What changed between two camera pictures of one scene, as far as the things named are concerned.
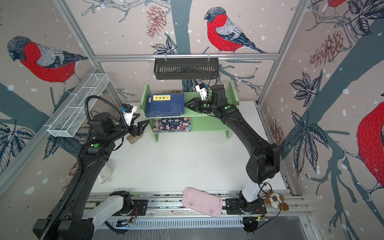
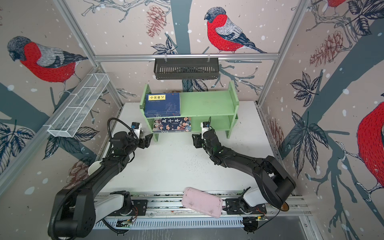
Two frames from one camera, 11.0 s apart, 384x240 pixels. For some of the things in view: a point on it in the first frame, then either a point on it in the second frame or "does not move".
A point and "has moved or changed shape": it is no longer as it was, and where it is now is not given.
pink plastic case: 202,202 does not move
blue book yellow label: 164,104 has moved or changed shape
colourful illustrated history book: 169,124 does not move
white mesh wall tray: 70,119 does not move
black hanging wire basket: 186,68 does not move
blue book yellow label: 164,113 does not move
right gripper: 198,106 -> 198,141
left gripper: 140,129 -> 147,141
